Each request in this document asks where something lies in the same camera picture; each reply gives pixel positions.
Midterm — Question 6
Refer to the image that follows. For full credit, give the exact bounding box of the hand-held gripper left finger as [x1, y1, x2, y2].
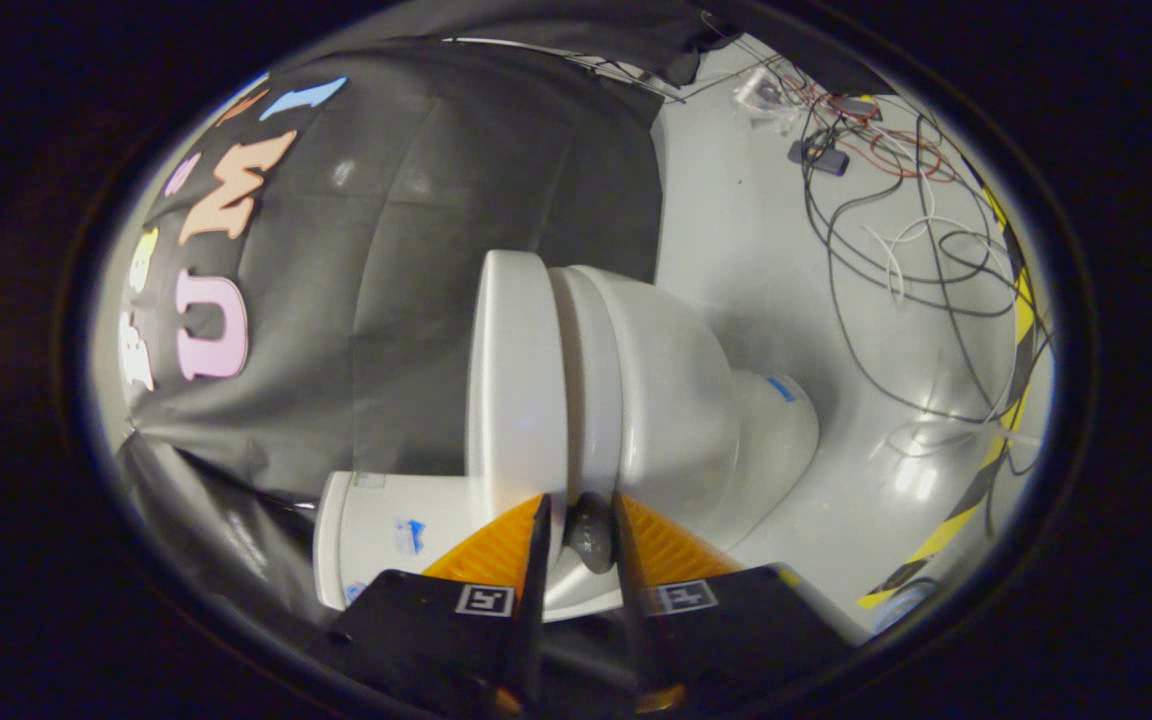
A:
[304, 492, 553, 720]

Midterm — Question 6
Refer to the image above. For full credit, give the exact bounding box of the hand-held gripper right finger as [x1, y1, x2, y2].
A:
[610, 491, 854, 719]

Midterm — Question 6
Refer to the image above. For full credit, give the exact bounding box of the white toilet lid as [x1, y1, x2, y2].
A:
[464, 249, 571, 546]

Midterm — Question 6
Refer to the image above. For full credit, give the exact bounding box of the white toilet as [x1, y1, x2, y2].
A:
[313, 262, 822, 623]

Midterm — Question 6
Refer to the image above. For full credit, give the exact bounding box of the black backdrop cloth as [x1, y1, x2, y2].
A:
[114, 0, 897, 641]

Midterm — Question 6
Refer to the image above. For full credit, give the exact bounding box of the dark power adapter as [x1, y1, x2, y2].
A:
[788, 140, 849, 177]

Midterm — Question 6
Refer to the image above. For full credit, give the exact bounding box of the yellow black floor tape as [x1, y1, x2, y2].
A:
[856, 185, 1037, 609]

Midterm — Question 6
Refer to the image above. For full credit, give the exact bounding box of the tangle of floor cables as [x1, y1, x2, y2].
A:
[736, 40, 1052, 521]

